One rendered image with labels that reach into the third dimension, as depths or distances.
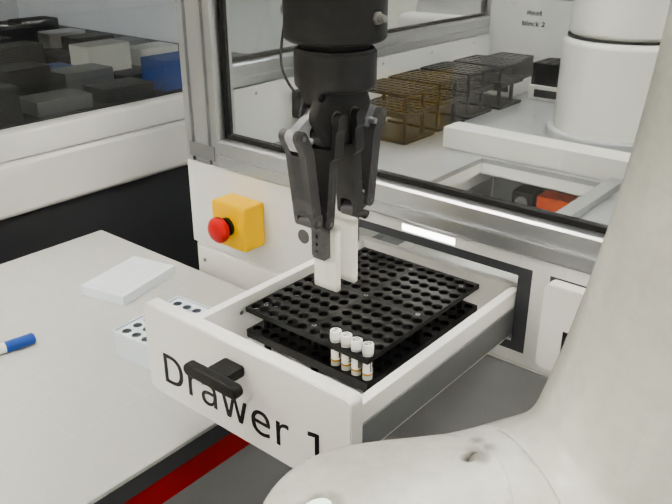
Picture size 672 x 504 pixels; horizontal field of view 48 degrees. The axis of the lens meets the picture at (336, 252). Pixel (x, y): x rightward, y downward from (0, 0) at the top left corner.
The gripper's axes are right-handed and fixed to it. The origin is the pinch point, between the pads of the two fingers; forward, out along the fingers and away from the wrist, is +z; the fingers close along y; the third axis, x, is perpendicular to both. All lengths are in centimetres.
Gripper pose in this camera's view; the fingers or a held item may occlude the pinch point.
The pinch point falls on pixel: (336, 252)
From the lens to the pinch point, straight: 75.3
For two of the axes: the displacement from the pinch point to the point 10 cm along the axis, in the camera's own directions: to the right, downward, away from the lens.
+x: 7.7, 2.6, -5.8
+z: 0.0, 9.1, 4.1
